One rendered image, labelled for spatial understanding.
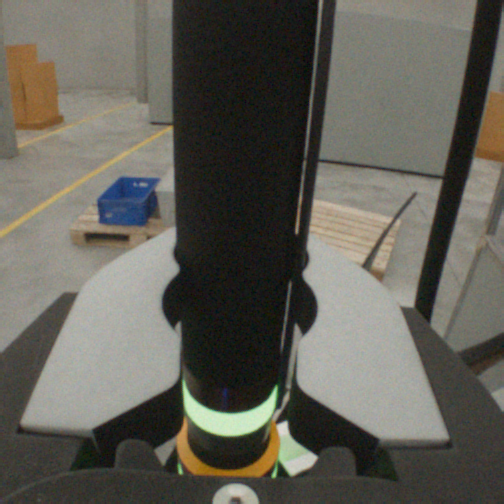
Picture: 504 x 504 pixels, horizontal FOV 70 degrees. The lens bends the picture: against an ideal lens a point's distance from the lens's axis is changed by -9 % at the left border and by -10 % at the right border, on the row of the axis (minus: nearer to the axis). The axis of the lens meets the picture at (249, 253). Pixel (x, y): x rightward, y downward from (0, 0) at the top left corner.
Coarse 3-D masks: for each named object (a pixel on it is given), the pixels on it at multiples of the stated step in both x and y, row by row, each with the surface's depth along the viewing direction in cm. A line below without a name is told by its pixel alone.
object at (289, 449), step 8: (280, 440) 18; (288, 440) 18; (280, 448) 18; (288, 448) 18; (296, 448) 18; (304, 448) 18; (280, 456) 18; (288, 456) 18; (296, 456) 18; (280, 464) 18
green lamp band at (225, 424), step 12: (192, 408) 13; (204, 408) 13; (264, 408) 13; (204, 420) 13; (216, 420) 13; (228, 420) 13; (240, 420) 13; (252, 420) 13; (264, 420) 13; (216, 432) 13; (228, 432) 13; (240, 432) 13
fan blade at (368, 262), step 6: (414, 192) 40; (408, 198) 40; (408, 204) 38; (402, 210) 38; (396, 216) 39; (390, 222) 40; (390, 228) 38; (384, 234) 38; (378, 240) 39; (378, 246) 39; (372, 252) 38; (366, 258) 39; (372, 258) 42; (366, 264) 39; (372, 264) 51; (366, 270) 43
